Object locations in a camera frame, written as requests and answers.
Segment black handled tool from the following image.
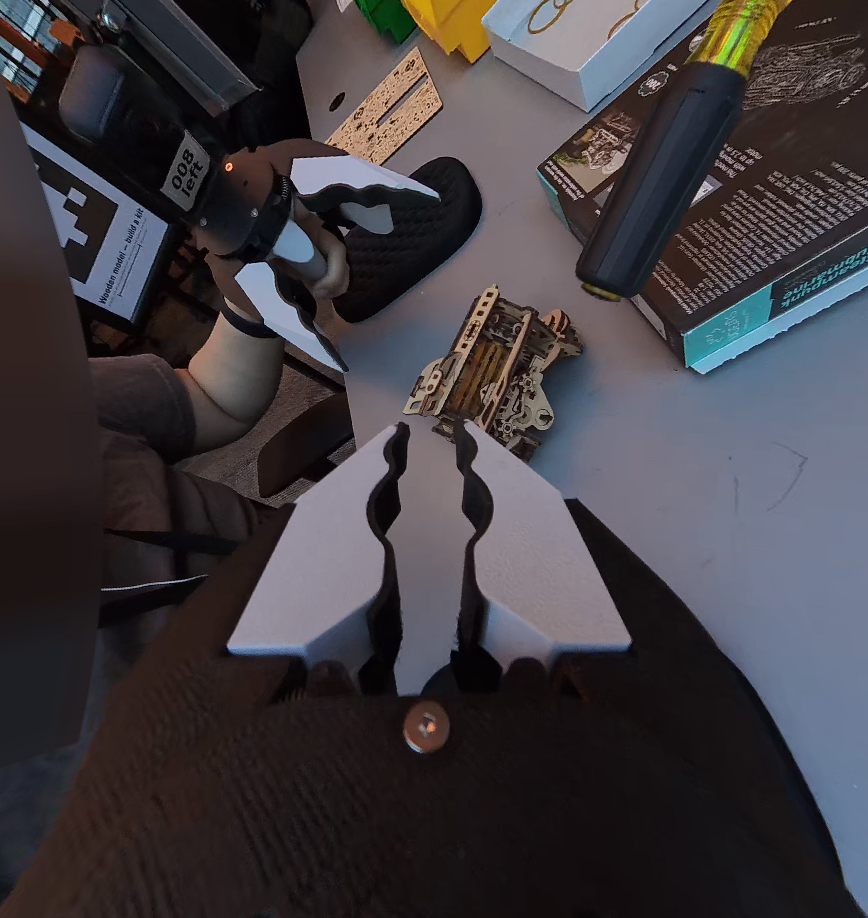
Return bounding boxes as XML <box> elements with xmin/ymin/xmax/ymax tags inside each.
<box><xmin>575</xmin><ymin>0</ymin><xmax>793</xmax><ymax>304</ymax></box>

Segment person's left hand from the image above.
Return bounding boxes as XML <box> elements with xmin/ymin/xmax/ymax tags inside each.
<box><xmin>296</xmin><ymin>203</ymin><xmax>352</xmax><ymax>300</ymax></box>

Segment wooden mechanical model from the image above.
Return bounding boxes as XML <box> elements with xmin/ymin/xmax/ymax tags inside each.
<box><xmin>403</xmin><ymin>284</ymin><xmax>585</xmax><ymax>463</ymax></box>

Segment laser-cut wooden part sheet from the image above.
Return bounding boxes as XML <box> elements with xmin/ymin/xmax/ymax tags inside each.
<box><xmin>325</xmin><ymin>46</ymin><xmax>444</xmax><ymax>166</ymax></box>

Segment black mesh wrist pad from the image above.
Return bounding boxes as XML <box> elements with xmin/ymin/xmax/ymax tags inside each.
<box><xmin>331</xmin><ymin>156</ymin><xmax>483</xmax><ymax>325</ymax></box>

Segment black teal model kit box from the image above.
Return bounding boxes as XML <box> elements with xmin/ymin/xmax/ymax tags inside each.
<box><xmin>536</xmin><ymin>0</ymin><xmax>868</xmax><ymax>375</ymax></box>

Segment white printed sign board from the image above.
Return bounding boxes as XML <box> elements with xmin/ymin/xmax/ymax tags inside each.
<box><xmin>21</xmin><ymin>122</ymin><xmax>171</xmax><ymax>324</ymax></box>

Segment person's grey sleeve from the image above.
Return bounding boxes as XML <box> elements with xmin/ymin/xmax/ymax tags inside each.
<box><xmin>89</xmin><ymin>355</ymin><xmax>198</xmax><ymax>463</ymax></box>

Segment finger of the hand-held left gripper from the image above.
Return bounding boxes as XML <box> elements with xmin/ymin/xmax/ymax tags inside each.
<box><xmin>289</xmin><ymin>153</ymin><xmax>442</xmax><ymax>236</ymax></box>
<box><xmin>233</xmin><ymin>260</ymin><xmax>350</xmax><ymax>374</ymax></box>

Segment black chair armrest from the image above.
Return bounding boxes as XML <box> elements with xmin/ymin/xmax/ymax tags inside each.
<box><xmin>256</xmin><ymin>393</ymin><xmax>354</xmax><ymax>499</ymax></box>

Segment group of yellow rubber bands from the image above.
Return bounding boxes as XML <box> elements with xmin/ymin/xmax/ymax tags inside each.
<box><xmin>526</xmin><ymin>0</ymin><xmax>651</xmax><ymax>37</ymax></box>

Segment person's left forearm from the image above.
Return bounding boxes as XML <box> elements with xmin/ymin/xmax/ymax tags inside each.
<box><xmin>187</xmin><ymin>305</ymin><xmax>298</xmax><ymax>460</ymax></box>

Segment black wrist strap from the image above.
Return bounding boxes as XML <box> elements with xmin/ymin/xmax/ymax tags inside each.
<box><xmin>223</xmin><ymin>301</ymin><xmax>281</xmax><ymax>340</ymax></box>

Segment person's legs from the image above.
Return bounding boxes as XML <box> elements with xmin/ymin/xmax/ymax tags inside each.
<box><xmin>100</xmin><ymin>430</ymin><xmax>295</xmax><ymax>632</ymax></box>

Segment yellow plastic bin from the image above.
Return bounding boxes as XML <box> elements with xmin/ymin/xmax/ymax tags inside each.
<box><xmin>401</xmin><ymin>0</ymin><xmax>499</xmax><ymax>66</ymax></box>

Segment grey metal bar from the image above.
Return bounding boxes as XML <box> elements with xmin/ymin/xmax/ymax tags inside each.
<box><xmin>75</xmin><ymin>0</ymin><xmax>263</xmax><ymax>112</ymax></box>

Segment white cardboard tray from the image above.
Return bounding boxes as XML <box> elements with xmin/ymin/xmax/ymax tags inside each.
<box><xmin>481</xmin><ymin>0</ymin><xmax>714</xmax><ymax>113</ymax></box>

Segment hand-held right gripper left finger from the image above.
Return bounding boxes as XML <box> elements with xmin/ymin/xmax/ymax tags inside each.
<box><xmin>227</xmin><ymin>423</ymin><xmax>410</xmax><ymax>695</ymax></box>

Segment green plastic bin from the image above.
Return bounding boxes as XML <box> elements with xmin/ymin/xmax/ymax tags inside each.
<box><xmin>352</xmin><ymin>0</ymin><xmax>418</xmax><ymax>45</ymax></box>

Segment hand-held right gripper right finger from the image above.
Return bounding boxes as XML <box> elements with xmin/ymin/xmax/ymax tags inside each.
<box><xmin>451</xmin><ymin>422</ymin><xmax>633</xmax><ymax>695</ymax></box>

